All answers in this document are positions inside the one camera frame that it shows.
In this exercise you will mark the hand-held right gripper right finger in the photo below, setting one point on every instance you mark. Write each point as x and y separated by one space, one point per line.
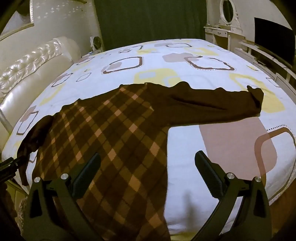
207 172

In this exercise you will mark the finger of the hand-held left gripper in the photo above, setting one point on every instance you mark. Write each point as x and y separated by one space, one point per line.
11 162

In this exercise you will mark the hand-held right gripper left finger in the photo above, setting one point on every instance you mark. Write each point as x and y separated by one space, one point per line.
89 170

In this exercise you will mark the brown plaid sweater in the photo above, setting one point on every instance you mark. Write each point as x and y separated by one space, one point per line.
115 139

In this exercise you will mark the silver metal pole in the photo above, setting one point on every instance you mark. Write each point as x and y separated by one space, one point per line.
5 120

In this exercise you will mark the cream tufted headboard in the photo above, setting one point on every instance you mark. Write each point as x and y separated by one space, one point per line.
34 74

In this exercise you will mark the bed with printed sheet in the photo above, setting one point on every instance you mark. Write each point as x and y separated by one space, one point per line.
208 69

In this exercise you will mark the white television cabinet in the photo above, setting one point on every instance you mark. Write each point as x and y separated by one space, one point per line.
254 55

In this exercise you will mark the black television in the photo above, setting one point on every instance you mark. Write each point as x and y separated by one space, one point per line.
275 39

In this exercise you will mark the green curtain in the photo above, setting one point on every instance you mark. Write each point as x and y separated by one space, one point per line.
150 20

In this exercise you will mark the cream framed wall panel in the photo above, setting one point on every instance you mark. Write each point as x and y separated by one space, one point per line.
16 27

